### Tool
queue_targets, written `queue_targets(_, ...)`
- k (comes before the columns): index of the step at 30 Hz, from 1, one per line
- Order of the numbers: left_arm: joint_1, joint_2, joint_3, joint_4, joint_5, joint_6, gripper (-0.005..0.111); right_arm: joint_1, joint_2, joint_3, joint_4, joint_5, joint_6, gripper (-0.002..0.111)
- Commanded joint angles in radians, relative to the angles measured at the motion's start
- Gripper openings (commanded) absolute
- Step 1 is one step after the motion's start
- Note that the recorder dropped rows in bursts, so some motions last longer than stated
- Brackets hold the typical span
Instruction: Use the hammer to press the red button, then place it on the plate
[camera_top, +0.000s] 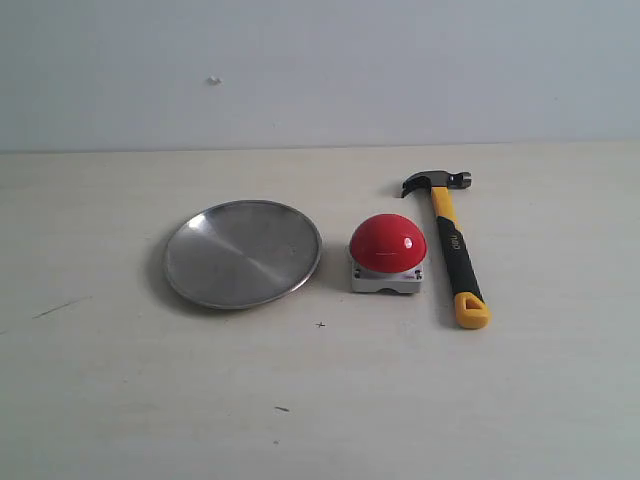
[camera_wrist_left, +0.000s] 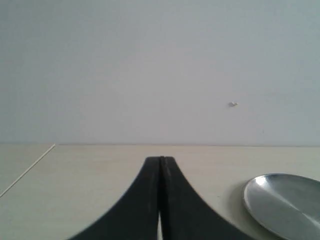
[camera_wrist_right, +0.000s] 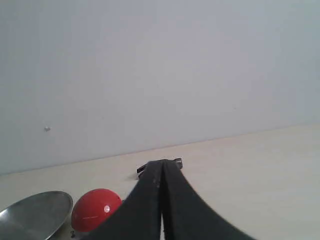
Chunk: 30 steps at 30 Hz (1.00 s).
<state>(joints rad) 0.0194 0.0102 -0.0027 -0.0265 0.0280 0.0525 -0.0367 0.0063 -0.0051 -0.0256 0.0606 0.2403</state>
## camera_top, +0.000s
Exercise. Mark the yellow black claw hammer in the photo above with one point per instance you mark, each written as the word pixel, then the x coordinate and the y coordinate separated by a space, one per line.
pixel 471 311

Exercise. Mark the red dome push button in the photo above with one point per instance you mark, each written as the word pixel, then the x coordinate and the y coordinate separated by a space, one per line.
pixel 387 253

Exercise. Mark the round steel plate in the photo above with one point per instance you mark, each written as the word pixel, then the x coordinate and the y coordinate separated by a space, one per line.
pixel 242 254

